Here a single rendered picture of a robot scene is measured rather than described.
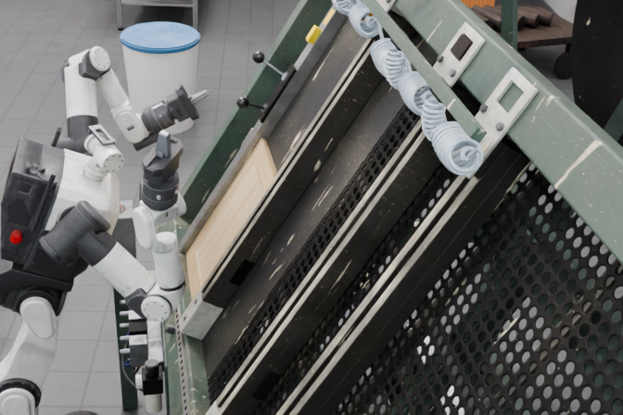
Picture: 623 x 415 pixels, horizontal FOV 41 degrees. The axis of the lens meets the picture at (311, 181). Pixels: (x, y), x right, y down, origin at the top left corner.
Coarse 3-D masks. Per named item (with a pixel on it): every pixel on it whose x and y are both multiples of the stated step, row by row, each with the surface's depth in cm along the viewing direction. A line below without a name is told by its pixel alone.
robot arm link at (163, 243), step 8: (136, 208) 201; (144, 208) 201; (136, 216) 202; (144, 216) 200; (136, 224) 203; (144, 224) 200; (152, 224) 201; (136, 232) 205; (144, 232) 202; (152, 232) 202; (168, 232) 212; (144, 240) 204; (152, 240) 203; (160, 240) 208; (168, 240) 208; (176, 240) 209; (152, 248) 204; (160, 248) 205; (168, 248) 207
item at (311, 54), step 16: (336, 16) 247; (336, 32) 249; (320, 48) 251; (304, 64) 252; (304, 80) 255; (288, 96) 257; (272, 112) 258; (256, 128) 263; (272, 128) 261; (256, 144) 263; (240, 160) 265; (224, 176) 270; (224, 192) 269; (208, 208) 271; (192, 224) 277; (192, 240) 276
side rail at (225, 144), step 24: (312, 0) 268; (288, 24) 273; (312, 24) 272; (288, 48) 275; (264, 72) 277; (240, 96) 285; (264, 96) 282; (240, 120) 284; (216, 144) 287; (240, 144) 289; (216, 168) 292; (192, 192) 295; (192, 216) 299
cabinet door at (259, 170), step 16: (256, 160) 258; (272, 160) 250; (240, 176) 264; (256, 176) 253; (272, 176) 242; (240, 192) 259; (256, 192) 248; (224, 208) 265; (240, 208) 253; (208, 224) 271; (224, 224) 259; (240, 224) 248; (208, 240) 266; (224, 240) 254; (192, 256) 272; (208, 256) 260; (192, 272) 265; (208, 272) 255; (192, 288) 260
